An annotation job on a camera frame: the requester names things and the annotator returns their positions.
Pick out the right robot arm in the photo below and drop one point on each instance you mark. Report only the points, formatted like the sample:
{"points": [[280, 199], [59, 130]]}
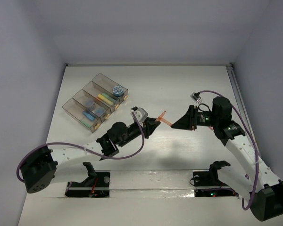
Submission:
{"points": [[260, 187]]}

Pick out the orange clear clip pen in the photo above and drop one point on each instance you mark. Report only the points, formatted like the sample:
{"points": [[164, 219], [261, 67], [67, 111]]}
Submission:
{"points": [[161, 119]]}

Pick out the yellow highlighter pen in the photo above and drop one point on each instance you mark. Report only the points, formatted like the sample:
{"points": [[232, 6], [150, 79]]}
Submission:
{"points": [[104, 99]]}

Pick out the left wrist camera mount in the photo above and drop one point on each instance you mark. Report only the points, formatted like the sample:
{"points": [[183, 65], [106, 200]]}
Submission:
{"points": [[139, 114]]}

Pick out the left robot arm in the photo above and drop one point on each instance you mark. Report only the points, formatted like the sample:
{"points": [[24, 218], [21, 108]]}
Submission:
{"points": [[40, 167]]}

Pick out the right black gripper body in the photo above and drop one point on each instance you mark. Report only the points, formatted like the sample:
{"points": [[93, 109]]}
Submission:
{"points": [[204, 118]]}

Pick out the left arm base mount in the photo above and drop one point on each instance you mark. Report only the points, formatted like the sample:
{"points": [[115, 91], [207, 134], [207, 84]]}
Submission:
{"points": [[96, 185]]}

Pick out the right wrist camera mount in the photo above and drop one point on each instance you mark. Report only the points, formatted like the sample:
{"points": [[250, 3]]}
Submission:
{"points": [[195, 96]]}

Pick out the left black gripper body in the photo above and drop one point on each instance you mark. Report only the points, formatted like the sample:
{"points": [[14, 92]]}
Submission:
{"points": [[144, 128]]}

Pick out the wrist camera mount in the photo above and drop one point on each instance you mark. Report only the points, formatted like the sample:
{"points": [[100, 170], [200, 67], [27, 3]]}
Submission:
{"points": [[139, 114], [195, 96]]}

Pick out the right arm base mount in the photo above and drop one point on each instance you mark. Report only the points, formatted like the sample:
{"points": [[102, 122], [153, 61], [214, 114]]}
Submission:
{"points": [[207, 184]]}

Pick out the aluminium rail right edge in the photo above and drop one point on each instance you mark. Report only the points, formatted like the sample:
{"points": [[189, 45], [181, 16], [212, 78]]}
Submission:
{"points": [[241, 106]]}

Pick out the small clear blue jar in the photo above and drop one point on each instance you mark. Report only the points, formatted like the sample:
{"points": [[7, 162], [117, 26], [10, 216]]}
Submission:
{"points": [[99, 111]]}

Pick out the blue clear clip pen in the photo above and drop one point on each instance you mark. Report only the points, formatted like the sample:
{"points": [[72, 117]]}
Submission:
{"points": [[88, 116]]}

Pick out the green highlighter pen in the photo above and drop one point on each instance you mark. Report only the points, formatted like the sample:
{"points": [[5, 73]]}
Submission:
{"points": [[108, 97]]}

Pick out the blue slime jar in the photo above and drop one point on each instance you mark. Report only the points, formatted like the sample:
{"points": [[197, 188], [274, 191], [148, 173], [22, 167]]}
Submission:
{"points": [[118, 90]]}

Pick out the green clear clip pen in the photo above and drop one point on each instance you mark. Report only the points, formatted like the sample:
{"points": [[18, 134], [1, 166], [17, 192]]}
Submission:
{"points": [[86, 124]]}

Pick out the smoky clear drawer organizer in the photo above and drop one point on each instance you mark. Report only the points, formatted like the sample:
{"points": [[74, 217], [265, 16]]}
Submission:
{"points": [[74, 107]]}

